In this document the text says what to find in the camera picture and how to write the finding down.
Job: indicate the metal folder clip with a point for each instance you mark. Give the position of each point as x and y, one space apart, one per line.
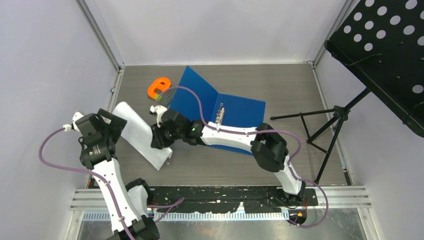
220 114

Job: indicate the orange letter e block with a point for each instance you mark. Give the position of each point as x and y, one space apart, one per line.
159 85

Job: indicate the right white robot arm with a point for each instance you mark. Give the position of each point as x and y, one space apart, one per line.
266 145

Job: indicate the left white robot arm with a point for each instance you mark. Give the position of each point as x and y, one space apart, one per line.
127 205

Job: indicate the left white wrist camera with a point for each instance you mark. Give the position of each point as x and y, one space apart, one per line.
73 125

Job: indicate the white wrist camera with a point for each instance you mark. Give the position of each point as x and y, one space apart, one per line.
73 125
158 111

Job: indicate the aluminium frame rail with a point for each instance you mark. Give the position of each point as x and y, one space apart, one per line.
340 197

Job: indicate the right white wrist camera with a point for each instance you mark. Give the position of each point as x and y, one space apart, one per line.
158 111

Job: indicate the white paper sheets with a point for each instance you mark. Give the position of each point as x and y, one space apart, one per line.
140 136

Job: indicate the green lego brick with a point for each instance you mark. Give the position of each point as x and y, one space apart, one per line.
157 98

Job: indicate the grey lego baseplate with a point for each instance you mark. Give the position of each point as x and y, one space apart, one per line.
166 97

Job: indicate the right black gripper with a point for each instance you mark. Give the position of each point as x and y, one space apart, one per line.
159 142

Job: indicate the blue plastic folder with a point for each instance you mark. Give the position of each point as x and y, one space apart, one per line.
239 111

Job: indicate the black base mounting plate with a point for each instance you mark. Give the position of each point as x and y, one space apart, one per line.
227 199

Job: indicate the black perforated music stand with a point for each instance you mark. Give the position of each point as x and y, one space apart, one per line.
381 42

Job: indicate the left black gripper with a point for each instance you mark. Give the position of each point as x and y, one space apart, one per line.
116 124

